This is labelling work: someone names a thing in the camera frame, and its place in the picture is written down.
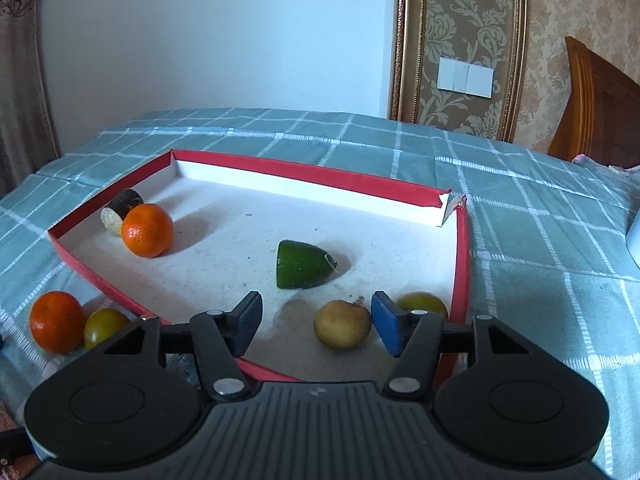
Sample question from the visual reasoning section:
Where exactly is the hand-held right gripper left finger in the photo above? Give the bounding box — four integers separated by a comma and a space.
102, 291, 263, 402

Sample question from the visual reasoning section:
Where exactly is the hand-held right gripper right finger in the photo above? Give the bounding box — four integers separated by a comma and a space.
371, 291, 523, 402

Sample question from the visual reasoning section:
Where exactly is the large green tomato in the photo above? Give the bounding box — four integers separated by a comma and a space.
397, 291, 449, 321

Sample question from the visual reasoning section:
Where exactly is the tan longan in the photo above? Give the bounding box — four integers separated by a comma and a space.
313, 297, 372, 352

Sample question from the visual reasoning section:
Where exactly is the green cut fruit piece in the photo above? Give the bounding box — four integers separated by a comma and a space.
276, 239, 338, 291

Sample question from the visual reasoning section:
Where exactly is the red cardboard box tray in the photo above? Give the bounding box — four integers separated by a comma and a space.
47, 149, 472, 383

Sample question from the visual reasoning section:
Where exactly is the orange tangerine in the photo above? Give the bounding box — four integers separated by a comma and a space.
28, 291, 86, 355
121, 203, 174, 259

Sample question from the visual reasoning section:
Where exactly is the small green tomato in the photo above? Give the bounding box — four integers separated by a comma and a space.
83, 308, 132, 351

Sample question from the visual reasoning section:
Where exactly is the white electric kettle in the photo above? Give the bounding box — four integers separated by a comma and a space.
626, 209, 640, 269

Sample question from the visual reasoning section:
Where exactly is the pink fleece cloth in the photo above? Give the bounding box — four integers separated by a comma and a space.
0, 400, 38, 480

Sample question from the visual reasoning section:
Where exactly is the wooden headboard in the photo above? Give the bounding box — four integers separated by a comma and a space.
547, 36, 640, 171

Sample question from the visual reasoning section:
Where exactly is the white wall switch panel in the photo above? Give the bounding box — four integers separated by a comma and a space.
437, 57, 494, 97

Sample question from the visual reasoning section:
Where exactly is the gilded wallpaper panel frame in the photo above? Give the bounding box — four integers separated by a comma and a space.
390, 0, 528, 142

